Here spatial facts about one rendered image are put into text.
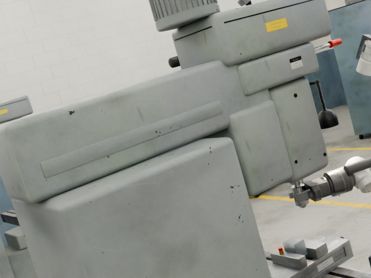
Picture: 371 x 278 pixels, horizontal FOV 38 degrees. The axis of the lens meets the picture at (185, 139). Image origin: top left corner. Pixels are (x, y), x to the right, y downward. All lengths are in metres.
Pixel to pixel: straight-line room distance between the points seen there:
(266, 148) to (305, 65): 0.31
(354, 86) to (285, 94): 6.29
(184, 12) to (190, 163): 0.46
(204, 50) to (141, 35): 7.48
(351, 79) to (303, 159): 6.26
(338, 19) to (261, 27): 6.29
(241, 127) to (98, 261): 0.60
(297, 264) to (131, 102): 0.90
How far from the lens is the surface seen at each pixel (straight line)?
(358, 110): 8.06
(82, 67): 8.56
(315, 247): 2.02
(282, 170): 1.68
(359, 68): 1.95
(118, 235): 1.26
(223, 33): 1.57
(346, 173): 1.91
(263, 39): 1.66
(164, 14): 1.60
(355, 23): 7.87
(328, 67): 11.69
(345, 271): 2.07
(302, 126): 1.77
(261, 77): 1.65
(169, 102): 1.46
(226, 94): 1.57
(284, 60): 1.72
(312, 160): 1.80
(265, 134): 1.64
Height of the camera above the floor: 1.78
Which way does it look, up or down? 8 degrees down
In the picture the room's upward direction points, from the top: 16 degrees counter-clockwise
